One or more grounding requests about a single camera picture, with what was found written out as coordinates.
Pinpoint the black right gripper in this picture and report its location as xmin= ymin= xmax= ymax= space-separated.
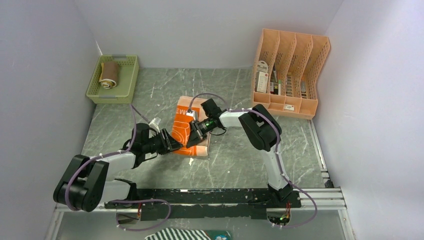
xmin=187 ymin=116 xmax=215 ymax=149

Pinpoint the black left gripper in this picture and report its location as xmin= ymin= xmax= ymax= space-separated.
xmin=142 ymin=127 xmax=183 ymax=155

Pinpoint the orange and cream towel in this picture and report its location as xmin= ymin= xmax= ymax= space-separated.
xmin=171 ymin=96 xmax=210 ymax=157

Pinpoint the green perforated plastic basket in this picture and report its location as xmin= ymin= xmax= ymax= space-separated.
xmin=86 ymin=54 xmax=140 ymax=104

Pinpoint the yellow brown bear towel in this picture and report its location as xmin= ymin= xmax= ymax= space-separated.
xmin=98 ymin=60 xmax=120 ymax=90

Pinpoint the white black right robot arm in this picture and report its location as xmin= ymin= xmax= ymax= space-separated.
xmin=185 ymin=98 xmax=293 ymax=207

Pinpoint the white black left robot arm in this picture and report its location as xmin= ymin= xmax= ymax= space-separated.
xmin=53 ymin=123 xmax=183 ymax=212

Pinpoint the white red stationery box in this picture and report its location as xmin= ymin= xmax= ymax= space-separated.
xmin=255 ymin=71 xmax=269 ymax=93

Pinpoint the black white striped cloth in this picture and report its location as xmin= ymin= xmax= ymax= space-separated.
xmin=144 ymin=227 xmax=211 ymax=240

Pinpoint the white hanging card package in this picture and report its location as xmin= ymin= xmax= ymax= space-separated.
xmin=256 ymin=60 xmax=269 ymax=73

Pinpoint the teal patterned cloth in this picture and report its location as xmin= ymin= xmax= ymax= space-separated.
xmin=204 ymin=230 xmax=232 ymax=240

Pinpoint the pink plastic file organizer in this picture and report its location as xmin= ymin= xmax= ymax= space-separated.
xmin=251 ymin=28 xmax=331 ymax=120

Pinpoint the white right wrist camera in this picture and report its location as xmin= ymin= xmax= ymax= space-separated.
xmin=185 ymin=107 xmax=200 ymax=122

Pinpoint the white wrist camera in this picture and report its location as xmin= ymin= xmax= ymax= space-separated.
xmin=185 ymin=107 xmax=200 ymax=122
xmin=148 ymin=117 xmax=161 ymax=133

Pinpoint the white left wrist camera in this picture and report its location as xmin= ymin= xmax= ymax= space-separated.
xmin=148 ymin=117 xmax=161 ymax=133

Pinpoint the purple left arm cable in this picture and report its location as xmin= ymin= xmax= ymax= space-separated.
xmin=64 ymin=104 xmax=172 ymax=232

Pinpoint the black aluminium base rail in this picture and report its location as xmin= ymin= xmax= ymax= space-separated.
xmin=54 ymin=187 xmax=347 ymax=221

